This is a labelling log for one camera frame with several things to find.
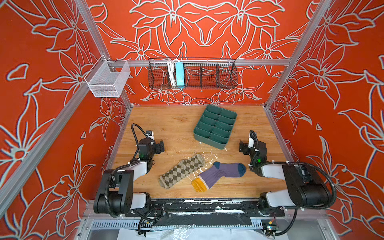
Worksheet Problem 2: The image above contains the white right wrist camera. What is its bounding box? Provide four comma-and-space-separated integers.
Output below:
248, 136, 255, 148

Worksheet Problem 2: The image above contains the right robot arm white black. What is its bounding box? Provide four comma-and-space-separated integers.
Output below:
239, 130, 337, 215

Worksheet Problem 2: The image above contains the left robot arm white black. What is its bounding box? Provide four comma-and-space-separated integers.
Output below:
93, 124, 165, 218

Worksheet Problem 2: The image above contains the green divided organizer tray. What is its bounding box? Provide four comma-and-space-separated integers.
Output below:
193, 105, 238, 150

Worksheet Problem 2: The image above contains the clear plastic wall bin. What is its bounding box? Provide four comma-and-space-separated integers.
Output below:
84, 55, 131, 98

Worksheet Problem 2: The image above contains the olive argyle patterned sock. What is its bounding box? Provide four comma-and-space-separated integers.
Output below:
159, 154, 206, 189

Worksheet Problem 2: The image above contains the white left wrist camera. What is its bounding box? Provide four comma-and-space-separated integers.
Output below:
146, 130, 155, 140

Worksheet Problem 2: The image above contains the light blue box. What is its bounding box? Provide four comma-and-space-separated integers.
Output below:
175, 62, 185, 89

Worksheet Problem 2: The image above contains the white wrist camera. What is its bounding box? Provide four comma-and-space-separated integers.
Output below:
146, 130, 155, 140
248, 136, 255, 148

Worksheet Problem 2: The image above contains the white coiled cable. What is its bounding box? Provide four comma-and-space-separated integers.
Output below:
166, 59, 177, 88

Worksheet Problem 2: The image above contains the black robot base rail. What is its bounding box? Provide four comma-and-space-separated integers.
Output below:
125, 198, 286, 229

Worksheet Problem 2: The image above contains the black wire wall basket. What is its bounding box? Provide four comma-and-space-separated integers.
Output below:
148, 58, 238, 90

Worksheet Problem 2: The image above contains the purple teal yellow sock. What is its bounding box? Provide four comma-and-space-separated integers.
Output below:
191, 162, 247, 193

